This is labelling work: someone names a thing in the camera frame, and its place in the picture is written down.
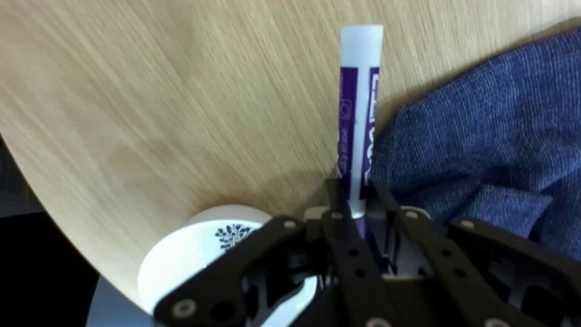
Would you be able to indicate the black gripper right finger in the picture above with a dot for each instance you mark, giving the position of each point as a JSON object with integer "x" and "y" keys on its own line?
{"x": 473, "y": 274}

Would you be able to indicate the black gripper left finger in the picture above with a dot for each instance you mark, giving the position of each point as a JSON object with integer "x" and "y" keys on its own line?
{"x": 271, "y": 279}

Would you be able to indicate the purple and white marker pen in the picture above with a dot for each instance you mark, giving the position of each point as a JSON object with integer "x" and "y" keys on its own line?
{"x": 360, "y": 59}

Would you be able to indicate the white ceramic bowl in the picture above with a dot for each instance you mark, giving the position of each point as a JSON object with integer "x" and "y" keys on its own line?
{"x": 191, "y": 248}

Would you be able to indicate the blue towel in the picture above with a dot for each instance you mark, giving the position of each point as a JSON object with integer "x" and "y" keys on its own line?
{"x": 500, "y": 145}

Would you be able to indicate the round wooden table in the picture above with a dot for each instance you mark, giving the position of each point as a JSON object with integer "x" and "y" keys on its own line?
{"x": 129, "y": 118}

